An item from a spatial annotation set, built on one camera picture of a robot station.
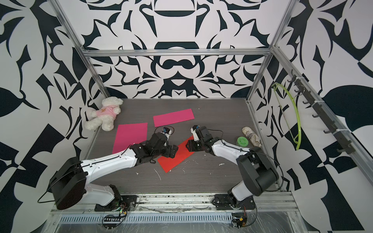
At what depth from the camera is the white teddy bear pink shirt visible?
0.96 meters

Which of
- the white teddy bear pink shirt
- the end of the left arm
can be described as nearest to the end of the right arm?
the end of the left arm

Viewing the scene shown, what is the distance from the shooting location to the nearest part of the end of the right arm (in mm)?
671
